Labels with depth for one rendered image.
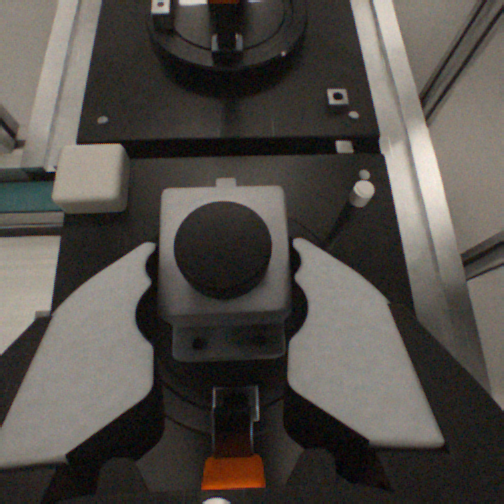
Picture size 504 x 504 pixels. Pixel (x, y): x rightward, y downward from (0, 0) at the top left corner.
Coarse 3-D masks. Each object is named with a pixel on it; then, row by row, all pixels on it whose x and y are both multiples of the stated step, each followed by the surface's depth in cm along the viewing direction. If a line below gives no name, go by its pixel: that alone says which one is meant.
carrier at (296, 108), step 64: (128, 0) 32; (192, 0) 29; (256, 0) 30; (320, 0) 33; (128, 64) 29; (192, 64) 27; (256, 64) 27; (320, 64) 30; (128, 128) 27; (192, 128) 27; (256, 128) 27; (320, 128) 28
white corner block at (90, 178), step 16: (96, 144) 24; (112, 144) 24; (64, 160) 24; (80, 160) 24; (96, 160) 24; (112, 160) 24; (128, 160) 26; (64, 176) 23; (80, 176) 23; (96, 176) 23; (112, 176) 23; (128, 176) 25; (64, 192) 23; (80, 192) 23; (96, 192) 23; (112, 192) 23; (64, 208) 24; (80, 208) 24; (96, 208) 24; (112, 208) 24
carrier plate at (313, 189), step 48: (144, 192) 25; (288, 192) 26; (336, 192) 26; (384, 192) 26; (96, 240) 24; (144, 240) 24; (384, 240) 25; (384, 288) 23; (192, 432) 20; (144, 480) 19; (192, 480) 19
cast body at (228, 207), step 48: (192, 192) 12; (240, 192) 12; (192, 240) 11; (240, 240) 11; (288, 240) 12; (192, 288) 11; (240, 288) 10; (288, 288) 11; (192, 336) 13; (240, 336) 14
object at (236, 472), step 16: (224, 400) 17; (240, 400) 17; (224, 416) 12; (240, 416) 12; (224, 432) 12; (240, 432) 12; (224, 448) 12; (240, 448) 12; (208, 464) 11; (224, 464) 11; (240, 464) 11; (256, 464) 11; (208, 480) 11; (224, 480) 11; (240, 480) 11; (256, 480) 11
